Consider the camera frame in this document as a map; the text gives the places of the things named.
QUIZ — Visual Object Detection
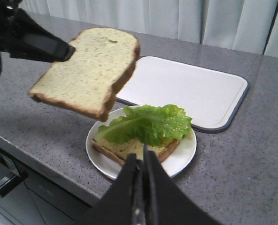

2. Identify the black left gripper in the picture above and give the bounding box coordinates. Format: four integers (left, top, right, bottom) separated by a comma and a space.
0, 0, 76, 62

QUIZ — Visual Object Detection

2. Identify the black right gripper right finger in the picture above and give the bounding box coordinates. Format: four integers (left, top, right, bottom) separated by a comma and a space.
143, 145, 219, 225

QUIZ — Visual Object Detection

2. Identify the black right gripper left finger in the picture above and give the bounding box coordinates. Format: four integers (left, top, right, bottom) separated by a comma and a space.
75, 153, 141, 225

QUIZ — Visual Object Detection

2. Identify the bread slice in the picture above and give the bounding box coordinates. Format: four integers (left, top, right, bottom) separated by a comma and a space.
29, 28, 140, 121
92, 138, 180, 166

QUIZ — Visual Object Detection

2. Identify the green lettuce leaf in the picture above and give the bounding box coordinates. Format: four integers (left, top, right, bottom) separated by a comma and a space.
95, 104, 192, 147

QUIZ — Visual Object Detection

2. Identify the white round plate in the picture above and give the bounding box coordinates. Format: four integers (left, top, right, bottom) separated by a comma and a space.
85, 108, 197, 180

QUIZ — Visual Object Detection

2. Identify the black appliance front panel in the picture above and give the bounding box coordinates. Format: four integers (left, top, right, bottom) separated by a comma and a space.
0, 149, 90, 225

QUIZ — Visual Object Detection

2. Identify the white grey cutting board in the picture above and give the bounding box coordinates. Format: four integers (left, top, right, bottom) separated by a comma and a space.
117, 56, 249, 133

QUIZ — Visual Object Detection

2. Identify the white curtain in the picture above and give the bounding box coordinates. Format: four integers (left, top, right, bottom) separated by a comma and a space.
20, 0, 278, 58

